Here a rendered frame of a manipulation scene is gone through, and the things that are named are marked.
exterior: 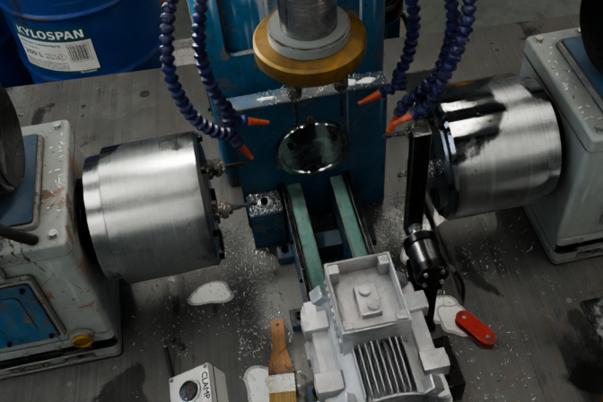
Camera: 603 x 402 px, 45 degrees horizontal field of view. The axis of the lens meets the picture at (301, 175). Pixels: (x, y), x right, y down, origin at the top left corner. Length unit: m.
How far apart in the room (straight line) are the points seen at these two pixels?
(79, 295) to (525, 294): 0.84
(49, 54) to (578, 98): 1.96
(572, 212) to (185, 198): 0.71
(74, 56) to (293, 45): 1.74
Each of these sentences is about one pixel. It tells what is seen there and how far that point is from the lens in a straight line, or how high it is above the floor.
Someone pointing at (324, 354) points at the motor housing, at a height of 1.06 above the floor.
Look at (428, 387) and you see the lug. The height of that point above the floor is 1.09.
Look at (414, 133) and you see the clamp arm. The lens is 1.11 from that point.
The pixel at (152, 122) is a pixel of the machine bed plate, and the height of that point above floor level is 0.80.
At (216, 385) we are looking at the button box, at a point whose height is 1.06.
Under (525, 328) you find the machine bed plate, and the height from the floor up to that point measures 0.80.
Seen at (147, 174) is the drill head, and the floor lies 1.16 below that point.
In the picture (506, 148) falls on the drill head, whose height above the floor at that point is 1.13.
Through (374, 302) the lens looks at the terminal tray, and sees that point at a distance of 1.06.
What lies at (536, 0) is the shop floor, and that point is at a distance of 3.60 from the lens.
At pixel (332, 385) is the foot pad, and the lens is 1.07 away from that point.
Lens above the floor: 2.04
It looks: 49 degrees down
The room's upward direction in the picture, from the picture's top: 5 degrees counter-clockwise
